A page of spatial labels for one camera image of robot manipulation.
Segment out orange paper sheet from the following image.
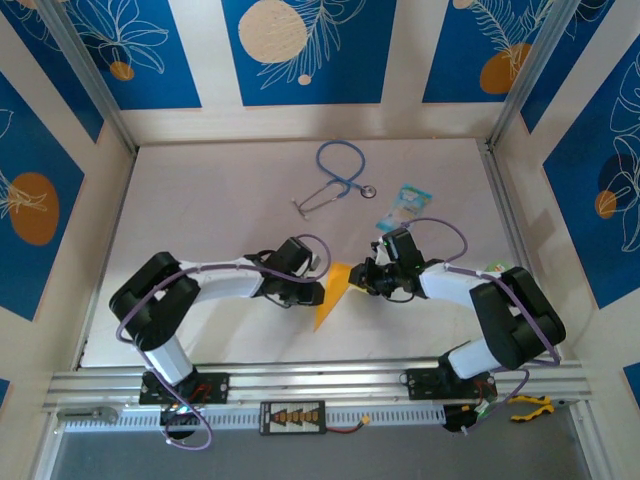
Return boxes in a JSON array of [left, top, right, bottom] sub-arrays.
[[313, 262, 354, 332]]

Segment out blue white wipes packet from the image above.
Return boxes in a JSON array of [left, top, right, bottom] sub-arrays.
[[375, 182, 434, 232]]

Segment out blue stethoscope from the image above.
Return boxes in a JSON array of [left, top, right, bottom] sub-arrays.
[[291, 140, 377, 222]]

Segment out black power distribution board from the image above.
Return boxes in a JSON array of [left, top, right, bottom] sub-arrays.
[[259, 400, 327, 436]]

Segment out small circuit board green LED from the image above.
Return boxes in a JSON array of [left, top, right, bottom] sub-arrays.
[[469, 399, 499, 420], [159, 399, 204, 427]]

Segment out yellow black pliers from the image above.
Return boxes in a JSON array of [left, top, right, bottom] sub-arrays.
[[508, 394, 577, 424]]

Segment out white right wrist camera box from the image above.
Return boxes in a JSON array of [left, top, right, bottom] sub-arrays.
[[369, 238, 392, 265]]

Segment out long aluminium frame rail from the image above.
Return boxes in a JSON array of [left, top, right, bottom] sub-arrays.
[[42, 357, 594, 414]]

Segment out aluminium side rail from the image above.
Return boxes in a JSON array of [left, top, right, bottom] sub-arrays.
[[477, 139, 561, 359]]

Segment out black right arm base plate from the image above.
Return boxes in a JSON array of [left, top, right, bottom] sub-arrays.
[[405, 368, 497, 401]]

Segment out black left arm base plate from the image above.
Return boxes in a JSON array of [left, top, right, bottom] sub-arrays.
[[138, 372, 231, 406]]

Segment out red black wire yellow plug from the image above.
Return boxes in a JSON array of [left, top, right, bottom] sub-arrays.
[[325, 417, 374, 435]]

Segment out grey slotted cable duct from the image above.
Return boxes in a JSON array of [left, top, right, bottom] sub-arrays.
[[59, 403, 446, 434]]

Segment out aluminium corner post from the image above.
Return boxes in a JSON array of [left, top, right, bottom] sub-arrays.
[[37, 0, 139, 156], [487, 0, 584, 149]]

